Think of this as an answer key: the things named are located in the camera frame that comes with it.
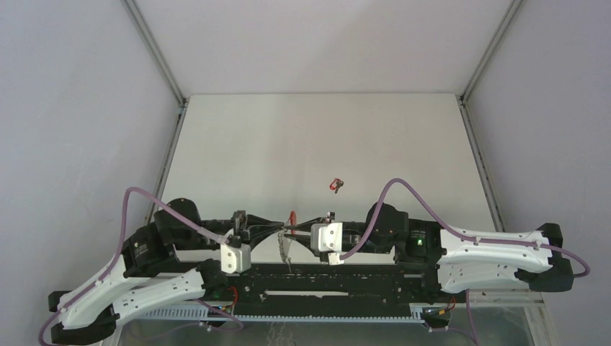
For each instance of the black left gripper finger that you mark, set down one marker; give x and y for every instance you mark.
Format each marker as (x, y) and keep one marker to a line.
(258, 224)
(259, 237)

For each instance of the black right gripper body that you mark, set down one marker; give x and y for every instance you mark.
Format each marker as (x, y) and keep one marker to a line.
(331, 218)

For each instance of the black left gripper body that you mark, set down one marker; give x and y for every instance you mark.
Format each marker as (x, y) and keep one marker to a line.
(239, 222)

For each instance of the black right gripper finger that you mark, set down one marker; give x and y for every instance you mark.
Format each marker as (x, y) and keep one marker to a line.
(302, 239)
(306, 226)

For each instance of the key with red tag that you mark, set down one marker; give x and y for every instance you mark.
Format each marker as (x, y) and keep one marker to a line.
(335, 185)

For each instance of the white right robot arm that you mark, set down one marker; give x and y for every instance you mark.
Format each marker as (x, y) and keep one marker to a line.
(448, 263)

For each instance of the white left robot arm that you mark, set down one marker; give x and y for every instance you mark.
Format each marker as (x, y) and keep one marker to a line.
(176, 257)

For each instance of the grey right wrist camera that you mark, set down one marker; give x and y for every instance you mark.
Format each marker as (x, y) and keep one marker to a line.
(326, 242)

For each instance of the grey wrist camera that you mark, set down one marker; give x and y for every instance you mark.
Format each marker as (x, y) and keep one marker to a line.
(235, 256)
(326, 242)

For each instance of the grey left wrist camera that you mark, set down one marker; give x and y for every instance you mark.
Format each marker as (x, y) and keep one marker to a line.
(235, 256)

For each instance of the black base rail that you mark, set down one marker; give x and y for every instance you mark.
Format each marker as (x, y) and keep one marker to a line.
(322, 290)

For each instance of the white slotted cable duct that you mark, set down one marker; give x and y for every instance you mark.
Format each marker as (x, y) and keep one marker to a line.
(200, 313)

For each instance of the left aluminium frame post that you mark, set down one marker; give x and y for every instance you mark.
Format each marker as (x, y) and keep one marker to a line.
(141, 26)

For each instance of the grey aluminium frame rail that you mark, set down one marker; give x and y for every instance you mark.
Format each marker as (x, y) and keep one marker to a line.
(475, 100)

